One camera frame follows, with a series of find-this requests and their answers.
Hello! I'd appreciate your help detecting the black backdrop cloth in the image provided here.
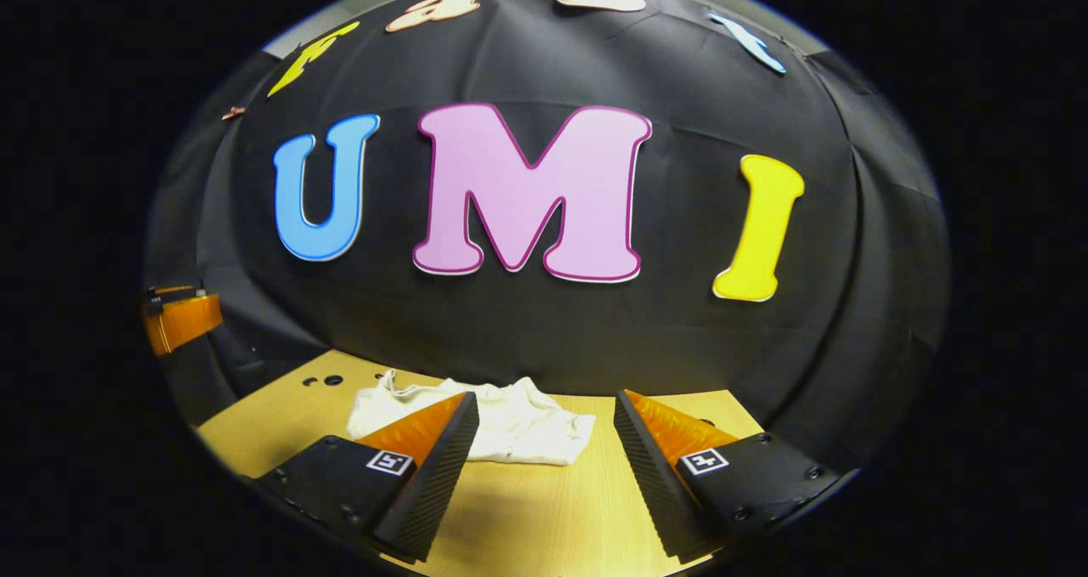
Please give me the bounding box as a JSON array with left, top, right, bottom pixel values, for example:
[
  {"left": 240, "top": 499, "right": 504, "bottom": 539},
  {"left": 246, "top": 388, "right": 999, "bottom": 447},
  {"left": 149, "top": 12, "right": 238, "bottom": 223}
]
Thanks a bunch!
[{"left": 143, "top": 0, "right": 951, "bottom": 476}]

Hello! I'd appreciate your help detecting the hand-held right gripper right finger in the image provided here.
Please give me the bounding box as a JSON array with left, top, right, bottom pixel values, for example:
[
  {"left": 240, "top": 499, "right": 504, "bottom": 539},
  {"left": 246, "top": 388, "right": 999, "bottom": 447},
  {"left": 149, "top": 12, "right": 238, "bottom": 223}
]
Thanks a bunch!
[{"left": 614, "top": 389, "right": 842, "bottom": 563}]

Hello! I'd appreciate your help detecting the cream white hoodie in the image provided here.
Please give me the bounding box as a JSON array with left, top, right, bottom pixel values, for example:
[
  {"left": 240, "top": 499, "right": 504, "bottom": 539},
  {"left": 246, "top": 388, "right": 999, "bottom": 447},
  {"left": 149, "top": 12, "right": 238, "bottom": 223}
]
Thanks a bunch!
[{"left": 346, "top": 370, "right": 598, "bottom": 466}]

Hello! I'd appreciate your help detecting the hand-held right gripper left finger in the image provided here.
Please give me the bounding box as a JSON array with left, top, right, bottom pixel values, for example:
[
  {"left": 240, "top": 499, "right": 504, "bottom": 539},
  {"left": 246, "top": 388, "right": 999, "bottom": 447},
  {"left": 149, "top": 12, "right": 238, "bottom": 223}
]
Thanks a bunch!
[{"left": 255, "top": 392, "right": 481, "bottom": 561}]

